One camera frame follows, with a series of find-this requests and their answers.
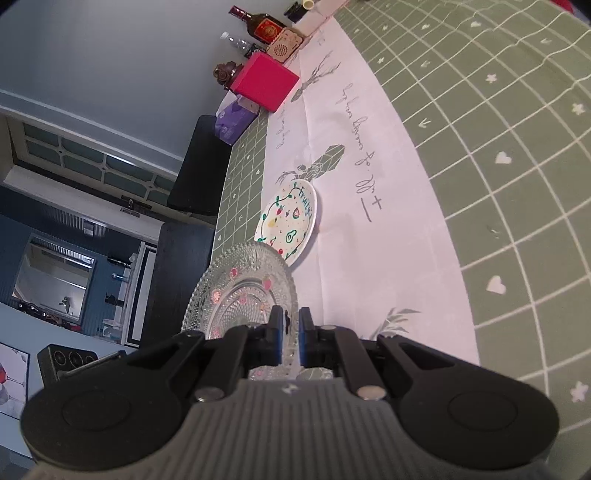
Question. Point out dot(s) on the wall mirror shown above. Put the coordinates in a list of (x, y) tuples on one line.
[(51, 277)]

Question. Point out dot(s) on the clear plastic water bottle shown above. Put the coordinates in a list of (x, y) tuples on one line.
[(240, 44)]

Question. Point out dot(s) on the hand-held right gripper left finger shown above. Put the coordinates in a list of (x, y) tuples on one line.
[(277, 334)]

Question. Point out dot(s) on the white door with glass panes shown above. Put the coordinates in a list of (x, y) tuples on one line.
[(92, 161)]

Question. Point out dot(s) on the wine glass wall picture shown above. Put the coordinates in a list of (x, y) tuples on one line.
[(11, 378)]

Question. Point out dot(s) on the clear patterned glass plate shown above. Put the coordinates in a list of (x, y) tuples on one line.
[(240, 286)]

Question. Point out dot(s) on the white tube cup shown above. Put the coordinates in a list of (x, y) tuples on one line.
[(308, 3)]

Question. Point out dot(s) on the white rectangular box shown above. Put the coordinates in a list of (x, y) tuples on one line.
[(311, 22), (332, 5)]

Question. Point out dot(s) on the dark liquor bottle red label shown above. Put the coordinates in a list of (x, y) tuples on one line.
[(263, 25)]

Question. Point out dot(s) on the small wooden radio box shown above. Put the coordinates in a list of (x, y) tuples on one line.
[(285, 44)]

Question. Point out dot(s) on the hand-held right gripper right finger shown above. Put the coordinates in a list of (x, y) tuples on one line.
[(304, 337)]

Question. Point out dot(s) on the purple tissue pack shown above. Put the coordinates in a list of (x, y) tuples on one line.
[(233, 122)]

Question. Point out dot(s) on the white plate with fruit drawings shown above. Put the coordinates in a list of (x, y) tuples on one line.
[(288, 221)]

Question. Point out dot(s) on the pink cardboard box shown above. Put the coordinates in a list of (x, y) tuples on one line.
[(265, 81)]

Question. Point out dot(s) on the dark glass jar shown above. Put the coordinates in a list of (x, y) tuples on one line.
[(293, 10)]

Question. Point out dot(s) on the black speaker box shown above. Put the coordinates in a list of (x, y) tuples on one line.
[(69, 360)]

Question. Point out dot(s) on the green checked tablecloth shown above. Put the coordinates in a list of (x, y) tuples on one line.
[(461, 138)]

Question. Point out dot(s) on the brown rose ornament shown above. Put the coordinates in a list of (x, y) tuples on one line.
[(226, 74)]

